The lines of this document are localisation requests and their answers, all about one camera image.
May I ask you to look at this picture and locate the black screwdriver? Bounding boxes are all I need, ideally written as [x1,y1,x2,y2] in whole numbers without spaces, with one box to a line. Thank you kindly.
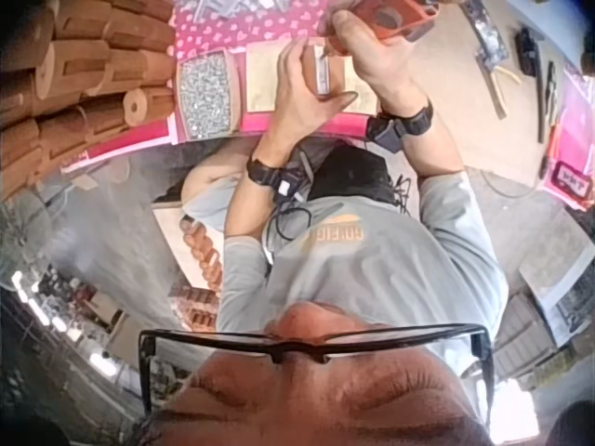
[535,59,560,144]

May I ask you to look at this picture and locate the newspaper covered box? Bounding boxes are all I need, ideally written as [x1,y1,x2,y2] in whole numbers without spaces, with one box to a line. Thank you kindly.
[517,207,595,348]

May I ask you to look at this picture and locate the person's right hand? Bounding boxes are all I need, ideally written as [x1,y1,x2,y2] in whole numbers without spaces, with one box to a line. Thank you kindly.
[330,9,431,118]

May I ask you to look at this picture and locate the yellow handled pliers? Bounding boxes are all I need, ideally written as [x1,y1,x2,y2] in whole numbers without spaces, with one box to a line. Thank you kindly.
[474,49,525,121]

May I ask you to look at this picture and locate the orange plastic housing part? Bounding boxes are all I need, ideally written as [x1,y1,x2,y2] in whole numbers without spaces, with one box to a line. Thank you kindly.
[343,0,442,55]

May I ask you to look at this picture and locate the row of orange ribbed parts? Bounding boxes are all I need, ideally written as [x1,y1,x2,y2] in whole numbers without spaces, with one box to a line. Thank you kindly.
[179,216,225,290]

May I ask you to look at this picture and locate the person's left hand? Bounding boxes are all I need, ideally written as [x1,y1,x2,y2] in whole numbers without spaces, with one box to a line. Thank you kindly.
[264,37,360,146]

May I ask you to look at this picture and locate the small gray metal part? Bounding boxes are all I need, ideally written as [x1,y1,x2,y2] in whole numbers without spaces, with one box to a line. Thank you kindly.
[313,46,333,98]

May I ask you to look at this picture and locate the gray metal strip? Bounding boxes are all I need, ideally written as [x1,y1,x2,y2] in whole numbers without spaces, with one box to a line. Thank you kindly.
[459,3,509,67]

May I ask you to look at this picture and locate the black hand tool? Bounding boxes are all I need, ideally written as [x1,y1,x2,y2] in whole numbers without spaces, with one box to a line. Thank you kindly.
[514,26,541,79]

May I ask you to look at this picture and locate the black chest cable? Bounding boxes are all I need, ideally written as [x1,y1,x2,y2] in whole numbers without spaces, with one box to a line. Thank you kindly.
[267,138,318,243]

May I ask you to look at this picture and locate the pink heart print cloth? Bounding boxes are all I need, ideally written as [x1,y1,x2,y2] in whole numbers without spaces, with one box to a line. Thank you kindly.
[59,0,387,176]

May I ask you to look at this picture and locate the beige cardboard tray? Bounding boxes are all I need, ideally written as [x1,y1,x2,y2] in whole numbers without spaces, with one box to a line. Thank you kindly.
[244,40,293,115]

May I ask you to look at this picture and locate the gray floor cable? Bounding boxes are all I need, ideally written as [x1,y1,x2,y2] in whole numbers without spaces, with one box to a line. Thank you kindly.
[478,167,536,202]

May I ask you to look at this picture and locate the gray slatted crate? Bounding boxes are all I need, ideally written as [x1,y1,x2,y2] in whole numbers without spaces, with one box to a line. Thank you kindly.
[464,292,578,392]

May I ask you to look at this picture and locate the red framed label box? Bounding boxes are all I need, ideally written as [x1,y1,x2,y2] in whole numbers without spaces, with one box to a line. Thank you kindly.
[551,160,594,197]

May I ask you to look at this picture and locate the black wrist band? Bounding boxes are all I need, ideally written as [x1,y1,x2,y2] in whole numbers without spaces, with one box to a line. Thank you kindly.
[245,155,301,199]
[365,98,436,153]

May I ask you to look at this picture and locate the stack of brown cylinder parts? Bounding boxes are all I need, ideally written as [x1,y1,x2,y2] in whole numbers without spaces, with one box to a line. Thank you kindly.
[0,0,181,202]

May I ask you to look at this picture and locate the box of silver screws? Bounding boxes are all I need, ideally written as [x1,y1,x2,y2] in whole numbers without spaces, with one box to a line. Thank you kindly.
[176,50,242,141]

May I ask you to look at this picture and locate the crate of orange parts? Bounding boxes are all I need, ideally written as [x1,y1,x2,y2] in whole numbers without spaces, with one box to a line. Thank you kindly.
[167,282,220,334]

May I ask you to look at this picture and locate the cluttered shelf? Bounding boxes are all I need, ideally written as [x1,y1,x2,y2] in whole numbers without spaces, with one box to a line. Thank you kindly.
[0,268,155,419]

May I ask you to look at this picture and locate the person's legs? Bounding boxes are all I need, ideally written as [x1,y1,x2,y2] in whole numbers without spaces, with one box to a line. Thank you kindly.
[152,138,413,219]

